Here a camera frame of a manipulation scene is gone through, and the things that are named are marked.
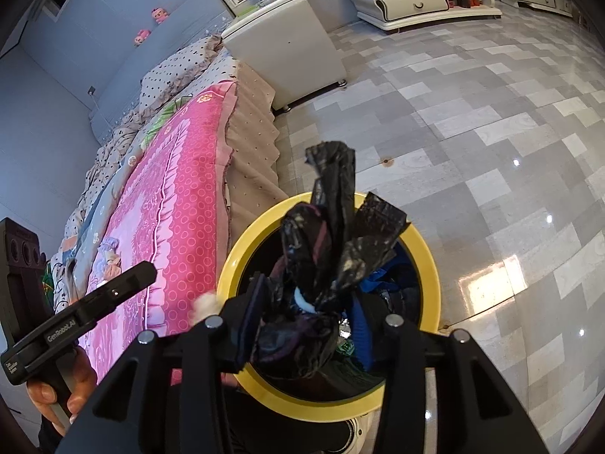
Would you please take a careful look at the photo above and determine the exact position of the lavender knitted cloth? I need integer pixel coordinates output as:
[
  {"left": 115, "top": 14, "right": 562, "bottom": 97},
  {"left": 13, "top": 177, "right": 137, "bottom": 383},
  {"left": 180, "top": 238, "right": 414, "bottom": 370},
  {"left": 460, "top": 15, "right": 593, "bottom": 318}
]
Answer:
[{"left": 97, "top": 236, "right": 125, "bottom": 285}]

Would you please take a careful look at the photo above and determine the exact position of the grey patterned quilt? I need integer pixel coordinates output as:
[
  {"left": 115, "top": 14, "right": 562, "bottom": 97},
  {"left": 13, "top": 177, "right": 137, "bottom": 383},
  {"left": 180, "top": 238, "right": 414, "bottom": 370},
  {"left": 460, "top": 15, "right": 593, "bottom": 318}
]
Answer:
[{"left": 64, "top": 118, "right": 162, "bottom": 285}]

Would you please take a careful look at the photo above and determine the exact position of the yellow rimmed black trash bin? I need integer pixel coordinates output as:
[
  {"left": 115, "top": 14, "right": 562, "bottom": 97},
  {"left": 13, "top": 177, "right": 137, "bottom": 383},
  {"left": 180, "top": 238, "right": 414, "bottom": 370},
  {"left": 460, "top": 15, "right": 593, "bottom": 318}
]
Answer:
[{"left": 216, "top": 191, "right": 443, "bottom": 424}]

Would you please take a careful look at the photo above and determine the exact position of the pink floral blanket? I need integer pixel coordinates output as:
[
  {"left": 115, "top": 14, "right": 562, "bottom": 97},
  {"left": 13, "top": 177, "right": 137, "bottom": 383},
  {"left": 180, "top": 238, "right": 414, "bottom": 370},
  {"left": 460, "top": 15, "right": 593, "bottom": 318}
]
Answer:
[{"left": 71, "top": 80, "right": 240, "bottom": 389}]

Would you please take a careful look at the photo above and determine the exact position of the green printed cloth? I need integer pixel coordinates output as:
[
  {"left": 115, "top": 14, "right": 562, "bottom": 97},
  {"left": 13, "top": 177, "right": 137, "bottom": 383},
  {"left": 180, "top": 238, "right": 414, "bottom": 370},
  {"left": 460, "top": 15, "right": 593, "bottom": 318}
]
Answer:
[{"left": 151, "top": 97, "right": 190, "bottom": 126}]

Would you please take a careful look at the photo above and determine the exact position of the polka dot pillow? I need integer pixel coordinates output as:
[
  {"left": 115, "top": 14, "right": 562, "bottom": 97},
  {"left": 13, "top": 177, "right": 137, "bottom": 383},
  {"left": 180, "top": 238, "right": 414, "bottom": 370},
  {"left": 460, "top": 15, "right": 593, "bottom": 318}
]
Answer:
[{"left": 141, "top": 34, "right": 233, "bottom": 110}]

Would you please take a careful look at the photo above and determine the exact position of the cream coffee table with drawer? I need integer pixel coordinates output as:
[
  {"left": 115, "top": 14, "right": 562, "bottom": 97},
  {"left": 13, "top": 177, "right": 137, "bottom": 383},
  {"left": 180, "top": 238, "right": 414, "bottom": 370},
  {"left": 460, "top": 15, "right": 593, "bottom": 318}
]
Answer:
[{"left": 340, "top": 0, "right": 504, "bottom": 34}]

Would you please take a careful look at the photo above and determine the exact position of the blue plastic bag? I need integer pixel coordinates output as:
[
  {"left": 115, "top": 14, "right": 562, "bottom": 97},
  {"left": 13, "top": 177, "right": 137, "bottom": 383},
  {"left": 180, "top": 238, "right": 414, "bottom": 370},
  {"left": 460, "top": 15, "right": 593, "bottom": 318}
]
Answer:
[{"left": 350, "top": 241, "right": 422, "bottom": 372}]

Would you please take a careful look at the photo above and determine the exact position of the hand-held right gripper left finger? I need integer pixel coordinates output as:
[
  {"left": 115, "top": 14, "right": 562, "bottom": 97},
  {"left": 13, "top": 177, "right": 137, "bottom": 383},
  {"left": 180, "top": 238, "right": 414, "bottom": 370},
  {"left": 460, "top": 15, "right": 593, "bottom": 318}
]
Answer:
[{"left": 59, "top": 272, "right": 270, "bottom": 454}]

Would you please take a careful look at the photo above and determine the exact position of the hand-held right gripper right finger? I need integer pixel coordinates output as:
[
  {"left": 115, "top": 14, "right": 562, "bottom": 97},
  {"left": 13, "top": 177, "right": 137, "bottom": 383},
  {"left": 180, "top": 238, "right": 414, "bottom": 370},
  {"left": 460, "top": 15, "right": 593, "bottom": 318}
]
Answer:
[{"left": 377, "top": 314, "right": 550, "bottom": 454}]

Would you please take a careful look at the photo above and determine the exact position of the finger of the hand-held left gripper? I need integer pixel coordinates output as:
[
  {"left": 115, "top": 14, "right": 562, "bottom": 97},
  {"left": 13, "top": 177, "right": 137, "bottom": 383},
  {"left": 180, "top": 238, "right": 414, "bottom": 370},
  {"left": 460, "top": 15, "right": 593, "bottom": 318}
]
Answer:
[{"left": 78, "top": 262, "right": 158, "bottom": 323}]

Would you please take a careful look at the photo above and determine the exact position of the brown bed skirt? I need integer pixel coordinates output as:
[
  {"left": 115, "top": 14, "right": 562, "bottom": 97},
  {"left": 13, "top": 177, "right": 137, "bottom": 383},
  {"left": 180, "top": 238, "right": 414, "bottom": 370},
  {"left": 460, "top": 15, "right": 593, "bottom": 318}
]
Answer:
[{"left": 221, "top": 59, "right": 290, "bottom": 247}]

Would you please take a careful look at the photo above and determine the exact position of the cream nightstand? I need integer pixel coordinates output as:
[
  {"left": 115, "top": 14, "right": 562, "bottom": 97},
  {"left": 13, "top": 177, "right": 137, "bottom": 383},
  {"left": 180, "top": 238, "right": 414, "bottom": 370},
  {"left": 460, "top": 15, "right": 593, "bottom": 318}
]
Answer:
[{"left": 221, "top": 0, "right": 349, "bottom": 114}]

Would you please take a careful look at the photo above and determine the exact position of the knotted black plastic bag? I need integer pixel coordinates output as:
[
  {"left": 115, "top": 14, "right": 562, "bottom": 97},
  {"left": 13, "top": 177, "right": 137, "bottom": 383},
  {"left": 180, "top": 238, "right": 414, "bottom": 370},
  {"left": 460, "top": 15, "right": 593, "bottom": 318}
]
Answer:
[{"left": 253, "top": 141, "right": 410, "bottom": 380}]

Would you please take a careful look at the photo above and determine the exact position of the person's left hand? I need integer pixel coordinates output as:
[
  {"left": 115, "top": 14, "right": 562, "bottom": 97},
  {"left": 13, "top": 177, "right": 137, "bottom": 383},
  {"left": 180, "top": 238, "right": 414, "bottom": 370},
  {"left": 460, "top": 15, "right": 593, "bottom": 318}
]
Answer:
[{"left": 26, "top": 347, "right": 98, "bottom": 436}]

